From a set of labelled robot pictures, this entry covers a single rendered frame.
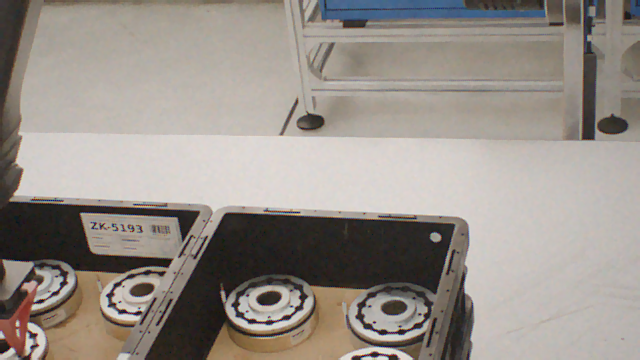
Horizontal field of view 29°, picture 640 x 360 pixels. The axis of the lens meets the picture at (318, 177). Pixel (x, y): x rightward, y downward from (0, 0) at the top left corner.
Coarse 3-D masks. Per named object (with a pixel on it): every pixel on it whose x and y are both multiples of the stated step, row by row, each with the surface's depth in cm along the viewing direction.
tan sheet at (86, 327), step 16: (80, 272) 152; (96, 272) 152; (80, 288) 149; (96, 288) 149; (80, 304) 146; (96, 304) 146; (80, 320) 144; (96, 320) 143; (48, 336) 142; (64, 336) 142; (80, 336) 141; (96, 336) 141; (112, 336) 141; (64, 352) 139; (80, 352) 139; (96, 352) 138; (112, 352) 138
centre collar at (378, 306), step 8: (384, 296) 135; (392, 296) 135; (400, 296) 135; (408, 296) 134; (376, 304) 134; (384, 304) 134; (408, 304) 133; (376, 312) 133; (408, 312) 132; (416, 312) 133; (384, 320) 132; (392, 320) 131; (400, 320) 131; (408, 320) 132
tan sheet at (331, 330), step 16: (320, 288) 144; (336, 288) 143; (320, 304) 141; (336, 304) 141; (320, 320) 139; (336, 320) 138; (224, 336) 138; (320, 336) 136; (336, 336) 136; (224, 352) 136; (240, 352) 135; (256, 352) 135; (272, 352) 135; (288, 352) 134; (304, 352) 134; (320, 352) 134; (336, 352) 134
